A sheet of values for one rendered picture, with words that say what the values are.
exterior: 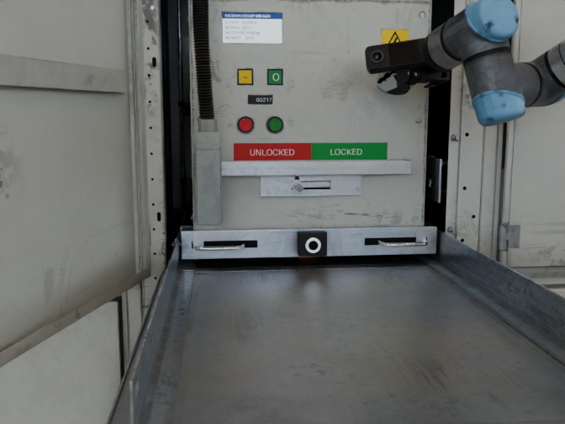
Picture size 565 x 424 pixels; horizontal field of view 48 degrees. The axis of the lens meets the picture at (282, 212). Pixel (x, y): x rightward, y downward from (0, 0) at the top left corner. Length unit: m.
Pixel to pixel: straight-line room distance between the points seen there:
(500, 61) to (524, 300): 0.37
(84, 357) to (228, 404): 0.66
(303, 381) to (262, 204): 0.60
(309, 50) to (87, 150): 0.49
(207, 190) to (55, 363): 0.47
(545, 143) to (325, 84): 0.46
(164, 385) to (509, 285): 0.59
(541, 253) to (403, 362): 0.65
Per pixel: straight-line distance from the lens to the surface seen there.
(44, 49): 1.03
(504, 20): 1.06
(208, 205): 1.20
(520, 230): 1.41
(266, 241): 1.32
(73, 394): 1.40
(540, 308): 1.01
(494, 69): 1.05
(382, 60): 1.17
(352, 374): 0.81
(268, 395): 0.75
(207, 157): 1.19
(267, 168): 1.27
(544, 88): 1.14
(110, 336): 1.34
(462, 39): 1.08
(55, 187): 1.04
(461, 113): 1.35
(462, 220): 1.37
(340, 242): 1.34
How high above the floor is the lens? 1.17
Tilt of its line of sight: 9 degrees down
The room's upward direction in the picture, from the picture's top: straight up
